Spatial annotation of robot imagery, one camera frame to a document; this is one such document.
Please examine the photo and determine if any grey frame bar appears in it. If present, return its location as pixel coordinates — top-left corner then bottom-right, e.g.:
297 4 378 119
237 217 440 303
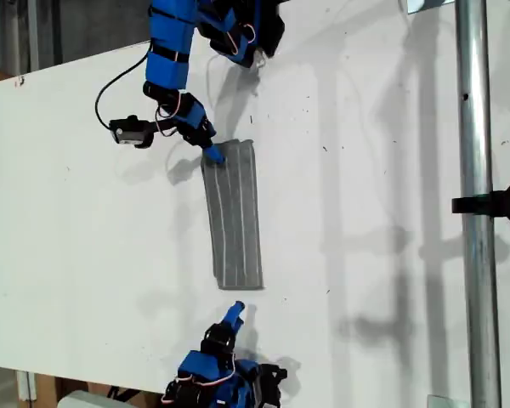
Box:
26 0 41 72

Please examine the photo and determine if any white container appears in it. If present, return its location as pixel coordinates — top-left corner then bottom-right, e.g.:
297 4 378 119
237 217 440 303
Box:
58 389 154 408

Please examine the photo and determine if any black camera cable gripper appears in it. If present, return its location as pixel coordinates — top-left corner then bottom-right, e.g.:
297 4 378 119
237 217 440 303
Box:
93 41 152 130

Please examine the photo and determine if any grey striped towel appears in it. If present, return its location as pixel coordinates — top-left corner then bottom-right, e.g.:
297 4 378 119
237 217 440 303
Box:
200 138 266 292

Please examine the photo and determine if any steel post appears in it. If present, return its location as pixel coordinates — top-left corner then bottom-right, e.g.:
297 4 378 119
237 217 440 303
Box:
454 0 503 408

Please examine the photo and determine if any black camera stalk gripper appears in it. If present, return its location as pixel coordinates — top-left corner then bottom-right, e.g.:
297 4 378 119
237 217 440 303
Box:
146 118 182 138

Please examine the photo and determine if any black clamp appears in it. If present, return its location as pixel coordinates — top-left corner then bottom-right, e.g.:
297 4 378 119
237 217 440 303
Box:
451 180 510 225

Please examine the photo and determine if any white table leg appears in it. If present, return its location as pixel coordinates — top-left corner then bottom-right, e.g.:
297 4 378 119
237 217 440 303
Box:
15 371 38 403

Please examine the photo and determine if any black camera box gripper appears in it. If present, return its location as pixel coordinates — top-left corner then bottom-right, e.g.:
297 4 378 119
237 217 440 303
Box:
257 362 289 408
109 114 155 150

